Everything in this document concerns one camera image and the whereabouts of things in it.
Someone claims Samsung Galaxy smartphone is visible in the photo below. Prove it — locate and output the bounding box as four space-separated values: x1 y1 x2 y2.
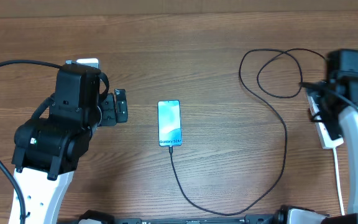
157 100 182 147

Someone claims black USB charging cable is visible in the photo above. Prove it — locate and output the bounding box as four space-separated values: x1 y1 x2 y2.
168 48 328 217

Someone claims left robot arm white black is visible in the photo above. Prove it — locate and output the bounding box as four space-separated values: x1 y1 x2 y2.
12 58 128 223

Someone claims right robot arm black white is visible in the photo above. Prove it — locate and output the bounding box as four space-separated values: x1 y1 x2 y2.
301 49 358 223

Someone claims white power strip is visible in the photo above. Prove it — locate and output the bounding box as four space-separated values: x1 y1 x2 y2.
307 94 344 149

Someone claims cardboard backdrop wall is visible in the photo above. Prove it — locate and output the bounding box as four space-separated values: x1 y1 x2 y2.
0 0 358 18

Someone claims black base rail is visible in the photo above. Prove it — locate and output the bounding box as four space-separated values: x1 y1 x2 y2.
58 208 329 224

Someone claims white power strip cord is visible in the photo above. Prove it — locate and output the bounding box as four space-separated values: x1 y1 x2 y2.
332 147 346 216

